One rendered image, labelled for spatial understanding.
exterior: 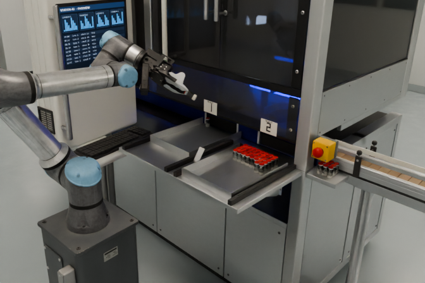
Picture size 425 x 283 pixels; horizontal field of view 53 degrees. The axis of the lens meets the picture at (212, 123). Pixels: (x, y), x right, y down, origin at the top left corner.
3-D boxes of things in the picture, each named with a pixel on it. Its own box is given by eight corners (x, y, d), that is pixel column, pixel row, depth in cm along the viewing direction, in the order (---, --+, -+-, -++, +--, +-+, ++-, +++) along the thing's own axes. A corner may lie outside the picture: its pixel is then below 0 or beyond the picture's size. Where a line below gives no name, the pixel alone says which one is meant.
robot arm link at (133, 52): (124, 54, 152) (123, 66, 159) (135, 60, 152) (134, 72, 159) (136, 40, 155) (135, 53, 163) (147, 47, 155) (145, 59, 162)
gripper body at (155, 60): (176, 61, 155) (148, 43, 156) (163, 78, 151) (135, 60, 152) (173, 72, 162) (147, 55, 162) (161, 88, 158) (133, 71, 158)
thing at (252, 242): (165, 145, 404) (163, 53, 372) (376, 243, 273) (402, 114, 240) (67, 182, 336) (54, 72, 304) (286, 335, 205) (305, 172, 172)
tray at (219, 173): (238, 150, 191) (239, 143, 189) (286, 170, 174) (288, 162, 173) (181, 175, 168) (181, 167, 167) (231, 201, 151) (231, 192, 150)
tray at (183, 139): (202, 123, 220) (202, 116, 219) (241, 138, 204) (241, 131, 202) (150, 141, 197) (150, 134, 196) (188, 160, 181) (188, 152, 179)
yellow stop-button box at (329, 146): (320, 151, 173) (322, 135, 170) (336, 157, 168) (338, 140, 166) (310, 157, 168) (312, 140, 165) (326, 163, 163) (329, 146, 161)
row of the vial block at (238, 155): (234, 157, 183) (235, 148, 182) (268, 172, 172) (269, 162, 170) (231, 159, 182) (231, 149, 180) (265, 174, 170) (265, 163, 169)
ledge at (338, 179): (324, 166, 182) (324, 162, 182) (351, 177, 174) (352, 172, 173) (305, 177, 173) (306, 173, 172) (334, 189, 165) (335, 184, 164)
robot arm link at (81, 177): (78, 211, 142) (74, 174, 137) (59, 195, 151) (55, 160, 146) (110, 198, 150) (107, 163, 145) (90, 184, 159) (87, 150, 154)
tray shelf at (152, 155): (195, 124, 224) (195, 120, 223) (312, 168, 180) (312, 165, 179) (118, 151, 192) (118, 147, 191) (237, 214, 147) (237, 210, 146)
